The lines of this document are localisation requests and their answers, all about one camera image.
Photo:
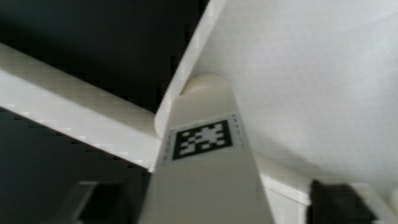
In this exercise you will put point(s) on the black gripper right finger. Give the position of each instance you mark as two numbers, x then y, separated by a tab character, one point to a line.
336	207

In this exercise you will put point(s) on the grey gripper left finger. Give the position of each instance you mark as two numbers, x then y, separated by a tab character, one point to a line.
95	205

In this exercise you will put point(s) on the white leg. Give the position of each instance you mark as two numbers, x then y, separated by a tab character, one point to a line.
205	188

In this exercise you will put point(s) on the white desk top tray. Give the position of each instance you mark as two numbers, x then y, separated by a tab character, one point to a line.
304	53

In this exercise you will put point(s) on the white L-shaped fence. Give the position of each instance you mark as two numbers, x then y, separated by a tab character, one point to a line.
68	105

